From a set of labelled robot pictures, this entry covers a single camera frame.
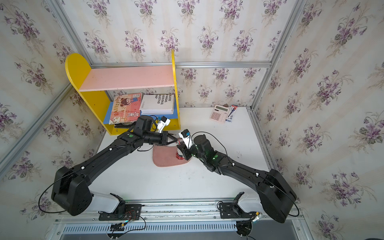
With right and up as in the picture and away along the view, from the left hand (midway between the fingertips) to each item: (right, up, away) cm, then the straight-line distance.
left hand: (178, 142), depth 75 cm
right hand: (+1, -2, +4) cm, 4 cm away
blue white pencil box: (+38, +17, +40) cm, 57 cm away
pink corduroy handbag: (-10, -11, +17) cm, 23 cm away
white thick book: (-16, +22, +23) cm, 36 cm away
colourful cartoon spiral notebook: (-39, +20, +26) cm, 51 cm away
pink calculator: (+28, +17, +40) cm, 52 cm away
